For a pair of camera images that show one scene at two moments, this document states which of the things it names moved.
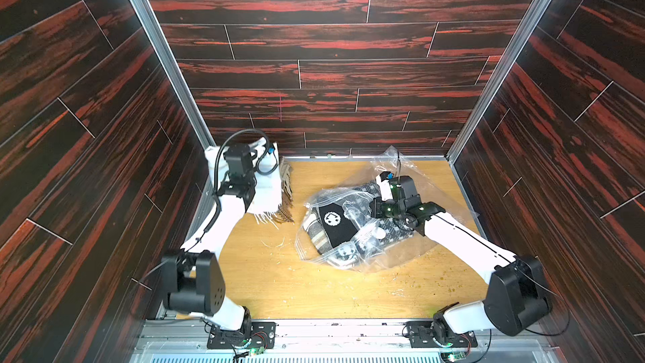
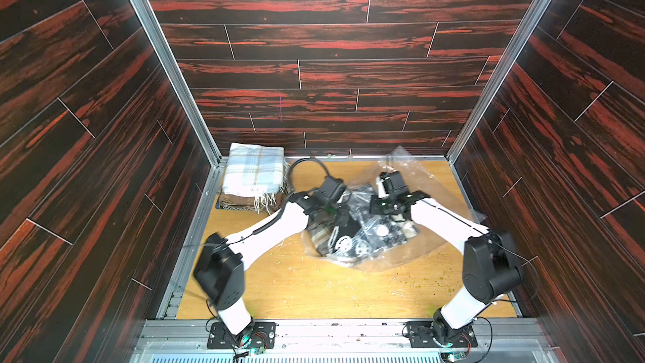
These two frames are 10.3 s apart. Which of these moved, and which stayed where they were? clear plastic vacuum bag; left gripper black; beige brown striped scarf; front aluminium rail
Moved: left gripper black
Stayed: clear plastic vacuum bag; front aluminium rail; beige brown striped scarf
